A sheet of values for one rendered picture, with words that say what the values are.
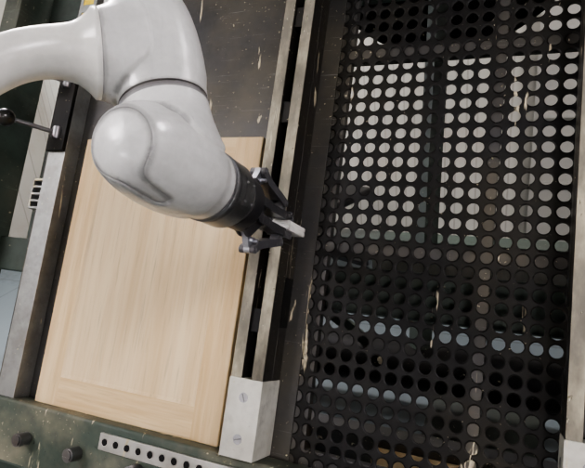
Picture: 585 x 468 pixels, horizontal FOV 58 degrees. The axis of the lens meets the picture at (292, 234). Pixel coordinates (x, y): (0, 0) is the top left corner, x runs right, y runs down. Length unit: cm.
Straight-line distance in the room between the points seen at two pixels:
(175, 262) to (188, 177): 52
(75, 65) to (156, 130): 15
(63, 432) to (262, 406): 43
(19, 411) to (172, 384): 34
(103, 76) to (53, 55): 5
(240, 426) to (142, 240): 43
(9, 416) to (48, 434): 11
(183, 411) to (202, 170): 57
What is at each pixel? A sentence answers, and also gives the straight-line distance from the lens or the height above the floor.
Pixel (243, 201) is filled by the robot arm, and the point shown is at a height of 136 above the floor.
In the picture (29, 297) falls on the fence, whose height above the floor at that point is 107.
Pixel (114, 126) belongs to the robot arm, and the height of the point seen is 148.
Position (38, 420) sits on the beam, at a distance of 120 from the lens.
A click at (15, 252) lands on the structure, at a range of 143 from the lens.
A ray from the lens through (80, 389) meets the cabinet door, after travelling 117.
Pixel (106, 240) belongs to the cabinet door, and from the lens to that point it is 117.
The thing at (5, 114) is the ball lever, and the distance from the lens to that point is 127.
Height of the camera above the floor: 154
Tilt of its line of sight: 21 degrees down
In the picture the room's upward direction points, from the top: 6 degrees counter-clockwise
